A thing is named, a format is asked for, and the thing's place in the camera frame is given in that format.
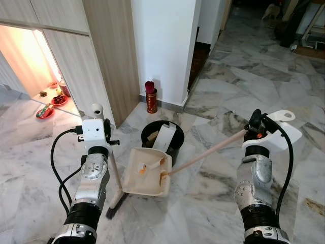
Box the white handled broom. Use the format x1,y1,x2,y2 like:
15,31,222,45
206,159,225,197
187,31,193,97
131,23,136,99
91,104,129,220

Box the cream long handled dustpan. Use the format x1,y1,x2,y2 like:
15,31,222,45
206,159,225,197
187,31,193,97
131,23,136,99
123,109,297,198

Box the red incense stick canister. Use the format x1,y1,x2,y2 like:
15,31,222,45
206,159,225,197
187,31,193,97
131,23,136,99
145,80,158,114

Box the white paper sheet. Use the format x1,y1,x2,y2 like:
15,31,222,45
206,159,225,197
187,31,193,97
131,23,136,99
152,125,177,152

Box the red plate with cups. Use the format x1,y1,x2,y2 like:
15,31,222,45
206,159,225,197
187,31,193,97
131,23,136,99
50,93,70,107

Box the red jar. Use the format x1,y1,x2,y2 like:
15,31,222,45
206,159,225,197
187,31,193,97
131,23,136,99
59,79,71,97

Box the red plate with packet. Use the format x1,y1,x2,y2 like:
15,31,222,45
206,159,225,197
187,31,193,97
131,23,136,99
35,104,55,120

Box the black round trash bin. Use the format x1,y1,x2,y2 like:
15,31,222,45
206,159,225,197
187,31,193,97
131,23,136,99
140,120,185,164

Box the dark wooden staircase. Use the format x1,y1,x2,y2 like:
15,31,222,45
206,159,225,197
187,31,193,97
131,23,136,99
187,41,212,93

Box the light wooden cabinet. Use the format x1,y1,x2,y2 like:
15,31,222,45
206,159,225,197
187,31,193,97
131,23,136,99
0,0,141,129

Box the long cardboard box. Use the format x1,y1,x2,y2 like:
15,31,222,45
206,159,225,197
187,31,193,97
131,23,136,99
293,45,325,59

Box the black rolled mat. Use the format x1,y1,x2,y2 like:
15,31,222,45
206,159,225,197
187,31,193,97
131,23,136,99
277,0,307,49

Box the small tan dog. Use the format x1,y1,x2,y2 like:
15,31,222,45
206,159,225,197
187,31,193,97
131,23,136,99
261,3,280,21

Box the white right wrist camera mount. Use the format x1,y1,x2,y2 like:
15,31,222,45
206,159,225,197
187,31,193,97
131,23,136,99
242,119,291,153

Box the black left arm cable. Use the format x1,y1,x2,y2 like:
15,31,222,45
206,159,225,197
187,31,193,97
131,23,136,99
50,126,85,217

